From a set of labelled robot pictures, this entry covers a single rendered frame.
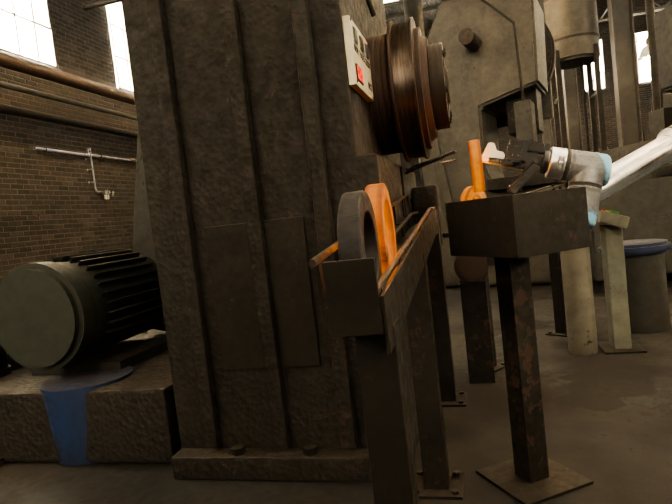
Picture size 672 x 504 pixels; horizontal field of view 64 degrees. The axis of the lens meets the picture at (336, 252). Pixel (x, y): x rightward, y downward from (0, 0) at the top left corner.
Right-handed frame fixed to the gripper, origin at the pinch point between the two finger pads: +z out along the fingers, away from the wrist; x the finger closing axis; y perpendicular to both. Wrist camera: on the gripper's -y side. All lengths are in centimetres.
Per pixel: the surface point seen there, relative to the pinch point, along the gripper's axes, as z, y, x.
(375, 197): 15, -13, 76
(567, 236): -22.8, -16.4, 41.0
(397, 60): 28.4, 26.0, 1.0
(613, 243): -63, -22, -83
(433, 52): 19.2, 31.9, -10.0
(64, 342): 122, -80, 21
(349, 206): 16, -15, 95
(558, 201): -19.4, -9.1, 41.8
